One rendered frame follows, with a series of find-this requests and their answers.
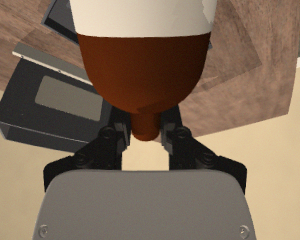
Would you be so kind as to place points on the dark grey crate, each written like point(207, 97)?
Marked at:
point(47, 103)

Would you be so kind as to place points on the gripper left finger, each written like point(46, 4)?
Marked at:
point(99, 154)

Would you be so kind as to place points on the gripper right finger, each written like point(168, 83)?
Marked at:
point(188, 152)

